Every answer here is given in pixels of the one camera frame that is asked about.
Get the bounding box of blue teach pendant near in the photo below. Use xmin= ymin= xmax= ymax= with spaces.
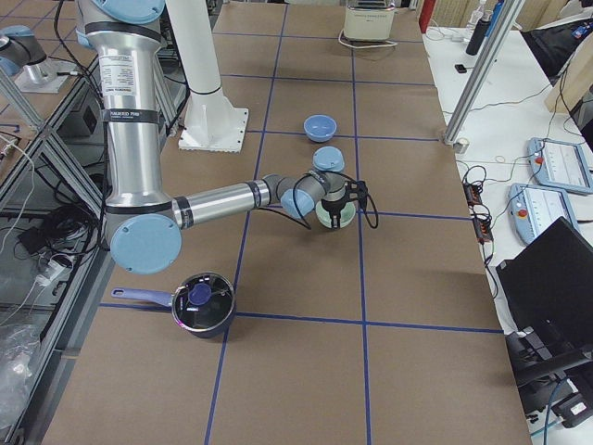
xmin=509 ymin=184 xmax=579 ymax=245

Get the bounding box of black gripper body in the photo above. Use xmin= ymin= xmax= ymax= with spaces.
xmin=322 ymin=197 xmax=347 ymax=216

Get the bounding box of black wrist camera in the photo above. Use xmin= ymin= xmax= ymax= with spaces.
xmin=345 ymin=180 xmax=369 ymax=210

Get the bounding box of blue bowl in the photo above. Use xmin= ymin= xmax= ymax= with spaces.
xmin=303 ymin=114 xmax=337 ymax=143

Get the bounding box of blue teach pendant far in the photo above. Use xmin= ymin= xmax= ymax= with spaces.
xmin=526 ymin=137 xmax=592 ymax=195

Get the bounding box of green bowl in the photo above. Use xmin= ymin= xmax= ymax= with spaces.
xmin=315 ymin=201 xmax=357 ymax=230

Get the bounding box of black laptop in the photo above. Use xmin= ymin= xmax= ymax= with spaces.
xmin=496 ymin=217 xmax=592 ymax=345

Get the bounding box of white toaster power cord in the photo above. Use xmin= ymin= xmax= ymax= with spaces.
xmin=337 ymin=30 xmax=398 ymax=48

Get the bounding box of blue saucepan with glass lid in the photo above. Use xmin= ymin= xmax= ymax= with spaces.
xmin=111 ymin=272 xmax=236 ymax=338

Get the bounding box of dark water bottle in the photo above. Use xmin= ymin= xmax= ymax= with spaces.
xmin=465 ymin=11 xmax=492 ymax=56

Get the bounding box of cream toaster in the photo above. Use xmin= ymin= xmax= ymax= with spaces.
xmin=343 ymin=0 xmax=396 ymax=42

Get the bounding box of orange black usb hub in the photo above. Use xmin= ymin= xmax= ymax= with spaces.
xmin=462 ymin=183 xmax=494 ymax=245

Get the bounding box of brown paper table cover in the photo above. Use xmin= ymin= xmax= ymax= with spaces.
xmin=44 ymin=3 xmax=530 ymax=444

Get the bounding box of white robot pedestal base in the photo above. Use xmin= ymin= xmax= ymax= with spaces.
xmin=166 ymin=0 xmax=249 ymax=153

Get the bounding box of aluminium frame post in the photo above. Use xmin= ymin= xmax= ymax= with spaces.
xmin=442 ymin=0 xmax=525 ymax=154

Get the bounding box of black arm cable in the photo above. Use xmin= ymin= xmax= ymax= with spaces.
xmin=259 ymin=171 xmax=379 ymax=231

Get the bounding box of blue teach pendant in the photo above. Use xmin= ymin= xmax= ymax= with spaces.
xmin=526 ymin=137 xmax=592 ymax=195
xmin=509 ymin=184 xmax=579 ymax=245

